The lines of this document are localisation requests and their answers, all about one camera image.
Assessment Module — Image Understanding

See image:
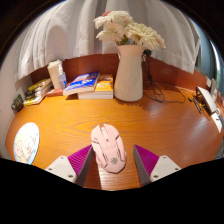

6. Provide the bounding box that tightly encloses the black cable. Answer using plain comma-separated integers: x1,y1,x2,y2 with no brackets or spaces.
142,49,188,105

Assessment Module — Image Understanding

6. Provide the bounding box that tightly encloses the flat red-brown box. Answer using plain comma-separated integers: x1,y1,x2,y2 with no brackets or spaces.
45,87,65,98

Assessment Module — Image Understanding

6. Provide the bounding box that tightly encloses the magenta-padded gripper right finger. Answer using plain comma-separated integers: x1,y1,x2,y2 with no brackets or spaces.
132,143,182,187

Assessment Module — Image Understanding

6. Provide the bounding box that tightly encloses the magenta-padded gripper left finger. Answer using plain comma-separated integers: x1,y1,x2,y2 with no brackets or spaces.
44,144,95,188

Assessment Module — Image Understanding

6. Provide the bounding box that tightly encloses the yellow and white book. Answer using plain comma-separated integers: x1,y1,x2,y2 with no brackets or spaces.
22,89,51,107

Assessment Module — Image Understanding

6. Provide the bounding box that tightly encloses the white ceramic vase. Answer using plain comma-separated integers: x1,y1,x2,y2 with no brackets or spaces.
113,44,148,103

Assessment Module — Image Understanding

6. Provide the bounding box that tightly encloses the orange-yellow book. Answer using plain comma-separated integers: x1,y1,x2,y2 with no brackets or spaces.
77,73,115,101

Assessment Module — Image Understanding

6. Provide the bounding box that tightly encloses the pink computer mouse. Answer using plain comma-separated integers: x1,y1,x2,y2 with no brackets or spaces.
90,122,128,175

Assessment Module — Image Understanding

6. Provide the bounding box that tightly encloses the cream tumbler with lid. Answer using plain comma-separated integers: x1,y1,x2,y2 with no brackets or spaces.
46,59,64,90

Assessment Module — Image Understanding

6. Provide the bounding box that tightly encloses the white flower bouquet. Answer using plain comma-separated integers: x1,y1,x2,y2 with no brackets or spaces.
92,9,167,52

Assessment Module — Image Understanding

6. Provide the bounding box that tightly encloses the dark-spined book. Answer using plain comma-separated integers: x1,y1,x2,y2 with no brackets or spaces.
23,83,54,100

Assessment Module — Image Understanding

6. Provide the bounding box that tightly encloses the white curtain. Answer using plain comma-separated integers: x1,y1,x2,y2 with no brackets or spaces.
16,0,202,82

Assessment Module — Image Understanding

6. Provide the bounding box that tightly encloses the white desktop device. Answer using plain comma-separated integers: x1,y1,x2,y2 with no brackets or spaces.
195,85,218,115

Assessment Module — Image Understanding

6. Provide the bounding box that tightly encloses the round cartoon-print mouse pad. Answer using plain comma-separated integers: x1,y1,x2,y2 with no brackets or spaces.
12,121,41,166

